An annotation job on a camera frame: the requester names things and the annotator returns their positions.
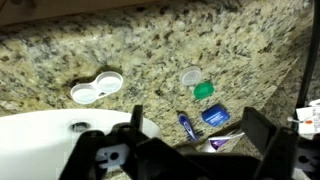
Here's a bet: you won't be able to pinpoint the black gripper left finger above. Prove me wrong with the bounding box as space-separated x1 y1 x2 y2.
59 105 160 180

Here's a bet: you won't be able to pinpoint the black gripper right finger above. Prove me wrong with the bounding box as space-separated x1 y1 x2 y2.
241 107 298 180

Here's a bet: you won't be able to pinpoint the clear lens case cap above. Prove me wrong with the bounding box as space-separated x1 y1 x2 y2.
179 66 202 86

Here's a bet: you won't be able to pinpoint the green lens case cap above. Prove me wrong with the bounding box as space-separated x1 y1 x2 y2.
193 82 214 99

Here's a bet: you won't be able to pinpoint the white paper packets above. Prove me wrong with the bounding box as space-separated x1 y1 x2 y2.
287 99 320 134

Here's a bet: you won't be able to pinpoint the blue razor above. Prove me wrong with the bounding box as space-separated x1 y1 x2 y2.
178 114 198 141

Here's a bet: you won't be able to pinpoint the purple white toothpaste tube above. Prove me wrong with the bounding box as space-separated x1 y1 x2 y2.
200 132 243 153

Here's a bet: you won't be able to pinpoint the white contact lens case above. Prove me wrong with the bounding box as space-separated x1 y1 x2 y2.
70 71 124 105

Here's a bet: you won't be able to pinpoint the blue floss container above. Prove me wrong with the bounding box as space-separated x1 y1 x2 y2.
201 104 230 127

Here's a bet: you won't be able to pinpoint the white oval sink basin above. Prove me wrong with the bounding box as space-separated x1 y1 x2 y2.
0 108 162 180

